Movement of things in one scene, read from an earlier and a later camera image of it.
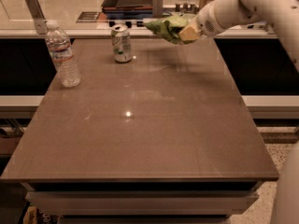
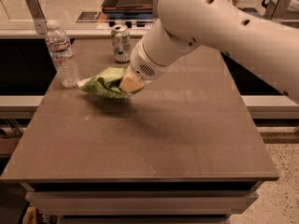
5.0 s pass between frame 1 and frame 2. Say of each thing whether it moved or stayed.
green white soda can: stayed
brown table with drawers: stayed
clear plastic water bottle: stayed
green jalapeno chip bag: moved
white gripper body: moved
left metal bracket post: stayed
